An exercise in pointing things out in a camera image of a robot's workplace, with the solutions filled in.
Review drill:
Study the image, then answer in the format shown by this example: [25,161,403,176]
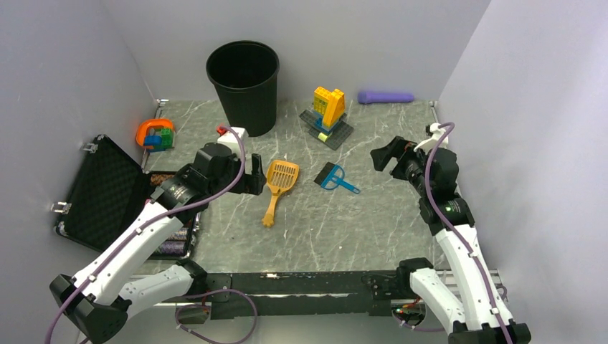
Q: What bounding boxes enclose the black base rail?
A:
[171,270,416,320]

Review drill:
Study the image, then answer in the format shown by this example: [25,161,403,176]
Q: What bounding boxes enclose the yellow toy brick building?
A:
[299,87,354,151]

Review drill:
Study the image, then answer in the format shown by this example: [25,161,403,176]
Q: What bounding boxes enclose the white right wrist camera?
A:
[414,123,449,153]

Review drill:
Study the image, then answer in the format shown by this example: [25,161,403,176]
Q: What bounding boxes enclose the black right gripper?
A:
[371,135,432,196]

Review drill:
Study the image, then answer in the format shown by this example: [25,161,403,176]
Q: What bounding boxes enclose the black open case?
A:
[54,135,174,252]

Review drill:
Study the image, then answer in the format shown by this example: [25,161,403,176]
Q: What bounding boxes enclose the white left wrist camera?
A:
[216,125,248,155]

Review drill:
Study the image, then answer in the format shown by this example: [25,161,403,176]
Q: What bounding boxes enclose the blue hand brush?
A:
[313,162,361,194]

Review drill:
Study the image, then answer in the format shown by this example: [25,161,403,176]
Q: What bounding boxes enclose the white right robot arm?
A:
[370,136,531,343]

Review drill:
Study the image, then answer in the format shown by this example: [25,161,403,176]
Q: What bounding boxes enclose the orange ring toy bricks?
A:
[135,118,176,152]

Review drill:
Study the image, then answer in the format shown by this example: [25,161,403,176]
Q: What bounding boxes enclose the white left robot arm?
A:
[50,143,266,343]

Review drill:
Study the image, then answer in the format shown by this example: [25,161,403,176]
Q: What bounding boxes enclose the orange slotted scoop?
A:
[262,160,300,228]

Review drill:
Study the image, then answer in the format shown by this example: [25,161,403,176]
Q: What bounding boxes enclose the purple cylinder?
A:
[357,90,415,105]

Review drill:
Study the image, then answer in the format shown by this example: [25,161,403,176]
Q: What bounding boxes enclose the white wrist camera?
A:
[414,123,449,153]
[216,125,248,155]

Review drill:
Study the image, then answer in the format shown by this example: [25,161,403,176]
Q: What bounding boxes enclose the black plastic bin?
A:
[206,40,280,137]

